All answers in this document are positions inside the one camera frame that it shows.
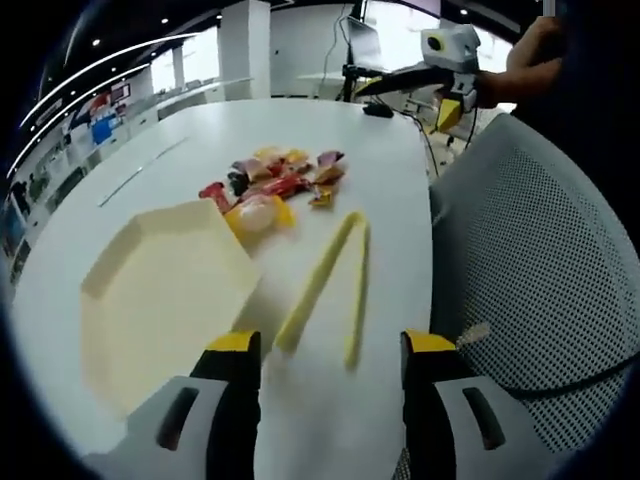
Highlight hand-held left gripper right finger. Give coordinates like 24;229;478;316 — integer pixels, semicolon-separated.
399;328;551;480

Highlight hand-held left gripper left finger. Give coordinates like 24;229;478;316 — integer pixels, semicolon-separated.
82;329;262;480

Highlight cream hexagonal container tray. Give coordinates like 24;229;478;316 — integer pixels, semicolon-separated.
79;198;262;422

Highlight pile of food snacks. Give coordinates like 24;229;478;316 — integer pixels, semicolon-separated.
198;145;348;247

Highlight yellow plastic food tongs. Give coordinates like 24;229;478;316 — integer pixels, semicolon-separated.
273;210;373;372

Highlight person's right hand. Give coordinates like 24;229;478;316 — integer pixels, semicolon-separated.
473;16;567;110

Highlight black laptop stand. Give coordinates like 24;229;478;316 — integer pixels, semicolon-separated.
341;62;389;103

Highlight open laptop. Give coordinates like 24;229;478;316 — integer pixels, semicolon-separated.
343;14;390;72

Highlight white background desk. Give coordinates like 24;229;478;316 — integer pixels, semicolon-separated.
296;71;351;100

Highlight person's dark clothing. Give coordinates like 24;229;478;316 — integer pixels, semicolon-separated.
512;0;640;191

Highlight grey mesh office chair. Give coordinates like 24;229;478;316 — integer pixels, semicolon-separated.
428;112;640;457

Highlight blue display sign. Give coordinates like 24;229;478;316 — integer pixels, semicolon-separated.
89;107;126;147

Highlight thin black cable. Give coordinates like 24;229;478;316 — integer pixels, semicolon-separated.
393;110;442;177

